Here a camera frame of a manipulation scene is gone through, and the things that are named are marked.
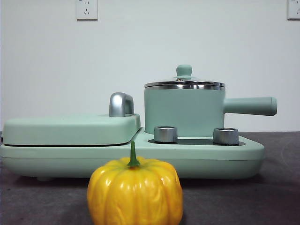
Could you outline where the glass lid with green knob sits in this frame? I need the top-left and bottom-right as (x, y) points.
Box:
(144, 65), (226, 91)

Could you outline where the yellow toy pumpkin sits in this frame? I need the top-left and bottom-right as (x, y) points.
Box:
(87, 140), (184, 225)

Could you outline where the silver control knob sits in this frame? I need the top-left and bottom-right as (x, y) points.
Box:
(153, 126), (178, 143)
(213, 127), (239, 145)

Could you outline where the green breakfast machine base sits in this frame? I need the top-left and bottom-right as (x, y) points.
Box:
(0, 137), (266, 182)

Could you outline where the green pot with stick handle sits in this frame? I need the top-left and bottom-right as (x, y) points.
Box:
(143, 81), (278, 138)

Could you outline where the white wall socket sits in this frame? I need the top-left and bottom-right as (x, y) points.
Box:
(287, 0), (300, 21)
(76, 0), (98, 21)

